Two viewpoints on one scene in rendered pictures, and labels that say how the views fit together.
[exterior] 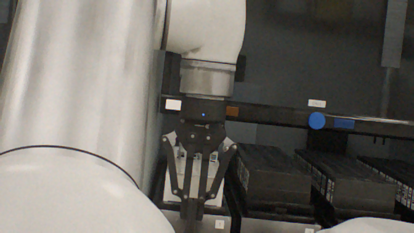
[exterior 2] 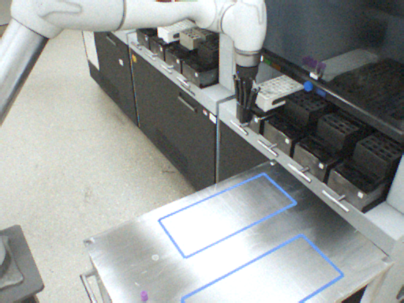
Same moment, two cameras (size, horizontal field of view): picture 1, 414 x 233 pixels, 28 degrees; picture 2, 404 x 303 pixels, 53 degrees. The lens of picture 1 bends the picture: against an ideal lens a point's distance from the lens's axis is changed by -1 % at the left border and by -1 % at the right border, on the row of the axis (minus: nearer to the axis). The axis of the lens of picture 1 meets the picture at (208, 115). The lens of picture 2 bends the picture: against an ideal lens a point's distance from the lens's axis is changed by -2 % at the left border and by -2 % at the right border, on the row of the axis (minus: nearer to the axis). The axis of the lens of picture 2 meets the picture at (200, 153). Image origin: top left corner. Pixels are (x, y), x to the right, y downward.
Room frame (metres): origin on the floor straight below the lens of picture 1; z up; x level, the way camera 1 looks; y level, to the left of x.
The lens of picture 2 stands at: (0.60, -0.97, 1.61)
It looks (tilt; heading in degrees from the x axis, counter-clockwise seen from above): 39 degrees down; 59
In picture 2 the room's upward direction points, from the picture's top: 1 degrees counter-clockwise
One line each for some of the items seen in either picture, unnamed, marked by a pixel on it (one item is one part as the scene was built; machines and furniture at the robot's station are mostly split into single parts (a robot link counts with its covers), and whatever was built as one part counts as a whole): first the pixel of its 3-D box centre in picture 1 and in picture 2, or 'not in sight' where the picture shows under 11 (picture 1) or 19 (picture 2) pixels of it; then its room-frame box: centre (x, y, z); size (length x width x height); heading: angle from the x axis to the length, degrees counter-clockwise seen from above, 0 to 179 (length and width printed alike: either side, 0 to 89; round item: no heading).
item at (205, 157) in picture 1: (204, 167); (248, 94); (1.37, 0.00, 0.89); 0.04 x 0.01 x 0.11; 2
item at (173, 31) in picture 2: not in sight; (188, 28); (1.55, 0.72, 0.83); 0.30 x 0.10 x 0.06; 2
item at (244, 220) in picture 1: (262, 206); (341, 108); (1.71, -0.13, 0.78); 0.73 x 0.14 x 0.09; 2
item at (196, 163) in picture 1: (192, 182); (287, 89); (1.57, 0.02, 0.83); 0.30 x 0.10 x 0.06; 2
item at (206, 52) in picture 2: not in sight; (207, 53); (1.46, 0.41, 0.85); 0.12 x 0.02 x 0.06; 92
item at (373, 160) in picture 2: not in sight; (371, 158); (1.49, -0.44, 0.85); 0.12 x 0.02 x 0.06; 91
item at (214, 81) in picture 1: (206, 80); (248, 54); (1.37, 0.01, 1.03); 0.09 x 0.09 x 0.06
